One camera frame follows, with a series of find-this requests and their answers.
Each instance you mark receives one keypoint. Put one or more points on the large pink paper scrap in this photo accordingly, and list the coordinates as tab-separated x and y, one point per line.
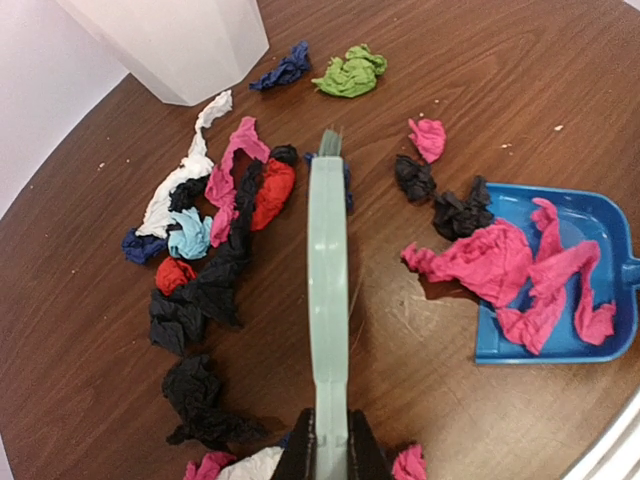
527	289

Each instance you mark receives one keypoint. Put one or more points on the red paper scrap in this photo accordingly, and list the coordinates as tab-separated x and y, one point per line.
278	183

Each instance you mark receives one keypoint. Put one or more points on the pink paper strip scrap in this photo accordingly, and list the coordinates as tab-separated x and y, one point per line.
221	188

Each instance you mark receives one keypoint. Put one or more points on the green paper scrap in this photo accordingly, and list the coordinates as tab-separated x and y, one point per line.
354	75

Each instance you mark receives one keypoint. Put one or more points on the small pink paper ball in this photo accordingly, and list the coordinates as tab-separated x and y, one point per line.
429	138

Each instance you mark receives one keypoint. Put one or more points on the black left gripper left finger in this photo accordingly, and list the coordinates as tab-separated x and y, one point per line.
297	461

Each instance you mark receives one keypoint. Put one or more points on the mint green hand brush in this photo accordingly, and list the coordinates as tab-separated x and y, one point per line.
327	275

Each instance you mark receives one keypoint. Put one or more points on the dark blue paper scrap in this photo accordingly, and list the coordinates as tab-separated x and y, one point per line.
289	70

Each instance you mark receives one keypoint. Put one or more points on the blue plastic dustpan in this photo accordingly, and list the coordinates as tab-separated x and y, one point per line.
582	216

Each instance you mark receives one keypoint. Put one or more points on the black crumpled paper scrap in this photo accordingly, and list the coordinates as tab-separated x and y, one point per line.
455	218

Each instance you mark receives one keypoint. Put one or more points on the translucent white waste bin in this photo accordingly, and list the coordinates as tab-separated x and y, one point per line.
184	52

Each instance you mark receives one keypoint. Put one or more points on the long black paper scrap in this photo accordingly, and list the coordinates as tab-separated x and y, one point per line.
179	319

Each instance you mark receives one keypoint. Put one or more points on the light blue paper scrap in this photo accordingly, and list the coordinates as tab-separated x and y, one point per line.
192	240

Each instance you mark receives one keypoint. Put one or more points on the small pink scrap near front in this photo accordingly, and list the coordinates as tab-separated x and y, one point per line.
210	466

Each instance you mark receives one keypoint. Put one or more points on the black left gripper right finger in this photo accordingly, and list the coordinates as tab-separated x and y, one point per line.
365	458

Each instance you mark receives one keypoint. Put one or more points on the long white paper scrap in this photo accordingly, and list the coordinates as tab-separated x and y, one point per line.
194	165

